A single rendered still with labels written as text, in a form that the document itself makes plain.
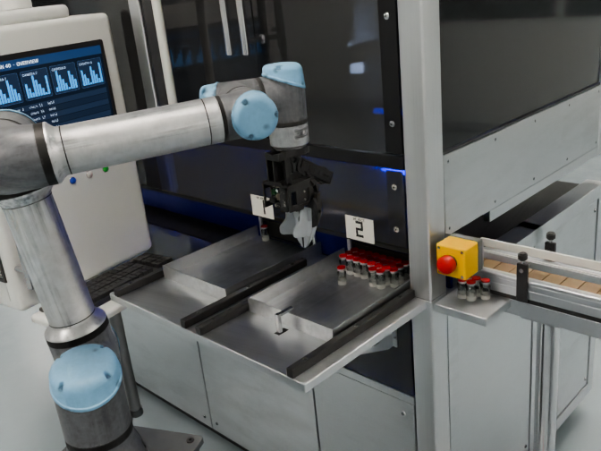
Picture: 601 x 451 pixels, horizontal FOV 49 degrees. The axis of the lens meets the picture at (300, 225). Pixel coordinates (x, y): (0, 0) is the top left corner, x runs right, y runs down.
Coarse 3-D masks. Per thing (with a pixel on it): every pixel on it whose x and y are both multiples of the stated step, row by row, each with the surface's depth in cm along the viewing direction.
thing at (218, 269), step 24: (240, 240) 194; (168, 264) 177; (192, 264) 183; (216, 264) 182; (240, 264) 180; (264, 264) 178; (288, 264) 173; (192, 288) 169; (216, 288) 161; (240, 288) 162
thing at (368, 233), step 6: (348, 216) 159; (348, 222) 159; (354, 222) 158; (366, 222) 155; (372, 222) 154; (348, 228) 160; (354, 228) 159; (366, 228) 156; (372, 228) 154; (348, 234) 161; (354, 234) 159; (360, 234) 158; (366, 234) 157; (372, 234) 155; (360, 240) 158; (366, 240) 157; (372, 240) 156
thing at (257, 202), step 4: (252, 196) 182; (256, 196) 181; (260, 196) 179; (252, 200) 182; (256, 200) 181; (260, 200) 180; (252, 204) 183; (256, 204) 182; (260, 204) 180; (252, 208) 184; (256, 208) 182; (260, 208) 181; (268, 208) 179; (272, 208) 178; (256, 212) 183; (260, 212) 182; (268, 212) 179; (272, 212) 178; (260, 216) 182; (264, 216) 181; (268, 216) 180; (272, 216) 179
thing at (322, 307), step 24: (312, 264) 167; (336, 264) 174; (288, 288) 162; (312, 288) 162; (336, 288) 160; (360, 288) 159; (408, 288) 153; (264, 312) 150; (288, 312) 144; (312, 312) 150; (336, 312) 149; (360, 312) 142
